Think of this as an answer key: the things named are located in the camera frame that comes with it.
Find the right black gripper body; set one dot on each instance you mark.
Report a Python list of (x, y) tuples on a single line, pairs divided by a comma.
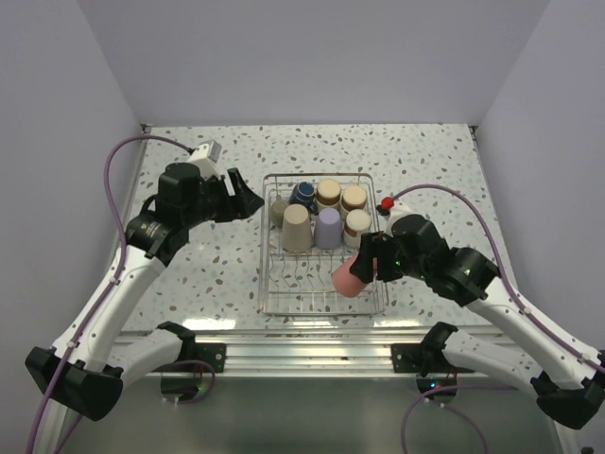
[(388, 262)]

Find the small grey-green mug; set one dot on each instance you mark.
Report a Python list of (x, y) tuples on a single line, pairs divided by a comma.
[(277, 212)]

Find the tall beige plastic cup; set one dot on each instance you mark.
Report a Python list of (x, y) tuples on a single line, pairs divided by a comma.
[(297, 234)]

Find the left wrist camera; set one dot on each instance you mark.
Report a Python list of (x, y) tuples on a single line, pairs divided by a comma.
[(205, 157)]

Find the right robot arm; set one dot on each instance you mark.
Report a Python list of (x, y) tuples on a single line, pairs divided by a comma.
[(563, 374)]

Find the purple plastic cup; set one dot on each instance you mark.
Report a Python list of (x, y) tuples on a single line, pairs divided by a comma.
[(327, 233)]

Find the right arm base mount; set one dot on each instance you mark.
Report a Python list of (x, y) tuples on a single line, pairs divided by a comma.
[(412, 358)]

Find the cream brown-banded cup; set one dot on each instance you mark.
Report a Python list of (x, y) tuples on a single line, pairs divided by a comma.
[(328, 194), (353, 197)]

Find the wire dish rack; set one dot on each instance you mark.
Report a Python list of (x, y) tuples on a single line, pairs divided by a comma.
[(300, 284)]

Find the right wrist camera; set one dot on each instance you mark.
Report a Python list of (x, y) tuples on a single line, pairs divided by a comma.
[(392, 211)]

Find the red plastic cup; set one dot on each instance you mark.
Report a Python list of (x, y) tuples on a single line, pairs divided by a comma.
[(345, 283)]

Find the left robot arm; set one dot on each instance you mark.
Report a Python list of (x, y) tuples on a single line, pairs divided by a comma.
[(77, 371)]

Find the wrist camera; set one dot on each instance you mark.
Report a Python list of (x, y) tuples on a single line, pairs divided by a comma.
[(205, 157), (392, 211)]

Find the dark blue mug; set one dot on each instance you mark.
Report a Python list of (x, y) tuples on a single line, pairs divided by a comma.
[(303, 194)]

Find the aluminium rail frame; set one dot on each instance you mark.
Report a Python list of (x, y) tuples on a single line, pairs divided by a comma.
[(260, 353)]

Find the steel cup with handle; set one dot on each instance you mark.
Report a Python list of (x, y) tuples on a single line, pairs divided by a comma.
[(357, 223)]

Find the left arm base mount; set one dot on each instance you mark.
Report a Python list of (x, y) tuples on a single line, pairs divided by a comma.
[(205, 356)]

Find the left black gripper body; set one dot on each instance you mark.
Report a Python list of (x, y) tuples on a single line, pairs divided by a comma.
[(217, 204)]

